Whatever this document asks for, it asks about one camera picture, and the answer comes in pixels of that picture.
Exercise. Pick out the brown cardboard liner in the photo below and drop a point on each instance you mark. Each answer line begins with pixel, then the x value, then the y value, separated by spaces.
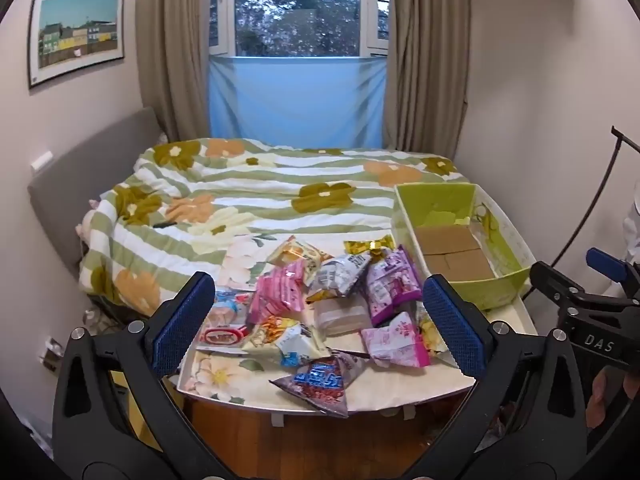
pixel 455 255

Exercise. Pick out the dark blue red snack packet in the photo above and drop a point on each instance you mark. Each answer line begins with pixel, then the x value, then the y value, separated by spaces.
pixel 317 382

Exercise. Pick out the pink striped snack packet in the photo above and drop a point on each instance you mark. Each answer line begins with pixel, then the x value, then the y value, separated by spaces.
pixel 277 292

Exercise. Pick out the person's right hand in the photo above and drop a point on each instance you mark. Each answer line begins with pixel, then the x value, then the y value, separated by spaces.
pixel 599 395

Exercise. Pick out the white fries snack packet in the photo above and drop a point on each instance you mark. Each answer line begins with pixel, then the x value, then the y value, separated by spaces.
pixel 270 335

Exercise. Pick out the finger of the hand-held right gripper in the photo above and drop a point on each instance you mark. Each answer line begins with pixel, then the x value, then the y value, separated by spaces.
pixel 550 280
pixel 606 262

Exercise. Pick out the wall socket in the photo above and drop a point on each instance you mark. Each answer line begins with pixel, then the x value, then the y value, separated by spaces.
pixel 50 355

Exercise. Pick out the blue white cartoon snack packet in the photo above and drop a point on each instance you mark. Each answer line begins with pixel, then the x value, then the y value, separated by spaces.
pixel 297 352

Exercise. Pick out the window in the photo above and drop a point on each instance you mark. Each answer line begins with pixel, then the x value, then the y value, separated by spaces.
pixel 300 10

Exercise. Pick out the grey white snack packet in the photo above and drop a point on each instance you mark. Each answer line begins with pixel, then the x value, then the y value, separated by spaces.
pixel 340 272

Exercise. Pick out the beige translucent snack packet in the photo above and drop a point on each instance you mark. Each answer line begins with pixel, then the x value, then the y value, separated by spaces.
pixel 342 317

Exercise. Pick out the white wall switch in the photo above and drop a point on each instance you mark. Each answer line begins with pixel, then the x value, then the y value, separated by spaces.
pixel 41 161

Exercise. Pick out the small pink snack packet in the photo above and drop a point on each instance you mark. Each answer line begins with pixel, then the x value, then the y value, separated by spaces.
pixel 395 342

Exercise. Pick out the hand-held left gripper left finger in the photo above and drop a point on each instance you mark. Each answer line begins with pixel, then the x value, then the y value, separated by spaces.
pixel 182 322

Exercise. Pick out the red label cartoon snack packet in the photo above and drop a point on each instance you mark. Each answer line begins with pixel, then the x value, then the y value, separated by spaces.
pixel 225 332

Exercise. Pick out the green storage box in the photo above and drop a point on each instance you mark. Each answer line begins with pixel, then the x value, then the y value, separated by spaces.
pixel 500 290

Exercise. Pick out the beige curtain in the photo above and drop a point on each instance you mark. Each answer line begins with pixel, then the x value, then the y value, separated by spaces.
pixel 172 50
pixel 425 60

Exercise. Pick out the blue cloth sheet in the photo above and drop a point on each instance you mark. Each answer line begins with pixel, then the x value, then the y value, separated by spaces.
pixel 300 100

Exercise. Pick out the framed wall picture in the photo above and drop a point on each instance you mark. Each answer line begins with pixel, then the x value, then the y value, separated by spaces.
pixel 75 35

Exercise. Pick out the black stand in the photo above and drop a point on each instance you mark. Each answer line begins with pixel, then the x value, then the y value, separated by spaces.
pixel 607 170

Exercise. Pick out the gold foil candy wrapper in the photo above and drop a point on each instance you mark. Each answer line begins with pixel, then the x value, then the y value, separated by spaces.
pixel 367 246

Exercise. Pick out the floral striped blanket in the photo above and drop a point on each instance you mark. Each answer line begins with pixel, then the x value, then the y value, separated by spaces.
pixel 280 185

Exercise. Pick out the purple snack packet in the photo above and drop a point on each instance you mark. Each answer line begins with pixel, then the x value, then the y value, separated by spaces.
pixel 390 285

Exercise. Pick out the white floral low table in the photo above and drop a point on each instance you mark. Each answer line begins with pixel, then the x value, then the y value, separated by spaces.
pixel 235 377

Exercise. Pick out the yellow white snack packet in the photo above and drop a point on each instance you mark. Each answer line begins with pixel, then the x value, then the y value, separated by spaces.
pixel 295 255

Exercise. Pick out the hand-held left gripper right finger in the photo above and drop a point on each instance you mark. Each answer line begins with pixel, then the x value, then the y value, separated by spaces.
pixel 452 330

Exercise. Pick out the grey bed headboard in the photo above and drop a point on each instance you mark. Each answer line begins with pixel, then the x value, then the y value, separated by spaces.
pixel 85 170

